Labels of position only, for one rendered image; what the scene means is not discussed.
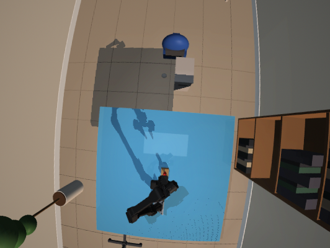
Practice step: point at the brown block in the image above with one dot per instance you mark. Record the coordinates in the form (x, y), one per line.
(165, 170)

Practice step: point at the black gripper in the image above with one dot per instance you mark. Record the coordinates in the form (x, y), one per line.
(154, 183)

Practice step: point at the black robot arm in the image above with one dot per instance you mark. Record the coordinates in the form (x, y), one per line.
(146, 207)

